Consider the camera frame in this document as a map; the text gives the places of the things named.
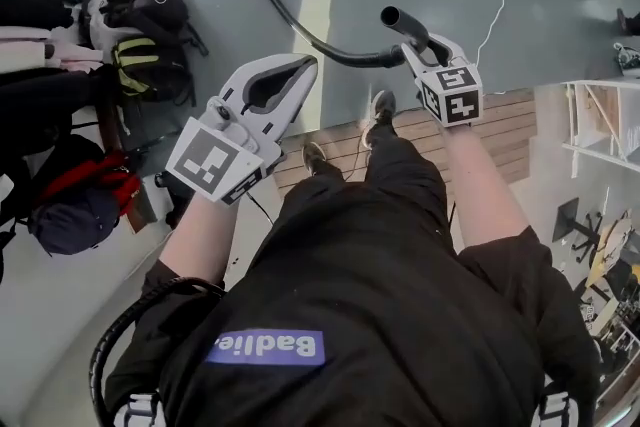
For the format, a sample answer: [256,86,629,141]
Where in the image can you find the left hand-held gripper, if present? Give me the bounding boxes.
[164,52,320,207]

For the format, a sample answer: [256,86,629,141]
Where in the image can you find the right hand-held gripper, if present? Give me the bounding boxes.
[398,32,485,129]

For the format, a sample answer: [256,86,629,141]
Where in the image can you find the person's right forearm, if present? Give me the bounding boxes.
[442,122,531,249]

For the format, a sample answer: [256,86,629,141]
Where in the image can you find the person's left forearm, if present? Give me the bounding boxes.
[158,192,251,289]

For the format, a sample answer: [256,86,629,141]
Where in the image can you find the person's right shoe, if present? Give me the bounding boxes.
[360,89,398,150]

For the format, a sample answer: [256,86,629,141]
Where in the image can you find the person's shoe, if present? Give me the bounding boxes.
[301,142,329,177]
[360,89,398,150]

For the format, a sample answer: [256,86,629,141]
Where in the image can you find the person's left shoe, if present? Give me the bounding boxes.
[301,142,329,177]

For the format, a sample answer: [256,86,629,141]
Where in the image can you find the wooden slat platform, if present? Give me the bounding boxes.
[272,87,539,196]

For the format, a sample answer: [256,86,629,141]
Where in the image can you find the person's black trousers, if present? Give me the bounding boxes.
[282,122,451,241]

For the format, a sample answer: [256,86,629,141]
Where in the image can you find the yellow striped black bag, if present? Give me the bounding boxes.
[110,37,196,106]

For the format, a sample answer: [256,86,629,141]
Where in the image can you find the black backpack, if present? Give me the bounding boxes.
[99,0,209,59]

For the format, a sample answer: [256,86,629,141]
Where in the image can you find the white jacket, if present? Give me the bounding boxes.
[87,0,186,51]

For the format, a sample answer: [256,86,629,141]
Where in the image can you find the white shelf rack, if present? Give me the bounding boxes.
[562,79,640,176]

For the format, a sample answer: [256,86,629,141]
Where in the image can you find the navy red backpack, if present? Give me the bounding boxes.
[27,149,145,257]

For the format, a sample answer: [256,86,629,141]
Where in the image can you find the pink cloth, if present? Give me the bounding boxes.
[0,25,109,72]

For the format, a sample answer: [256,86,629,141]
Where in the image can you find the person's black shirt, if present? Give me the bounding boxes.
[102,184,604,427]

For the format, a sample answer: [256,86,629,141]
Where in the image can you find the black corrugated cable conduit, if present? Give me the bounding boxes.
[88,277,226,427]

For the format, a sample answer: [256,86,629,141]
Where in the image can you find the grey harness buckle strap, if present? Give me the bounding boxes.
[113,392,162,427]
[538,382,581,427]

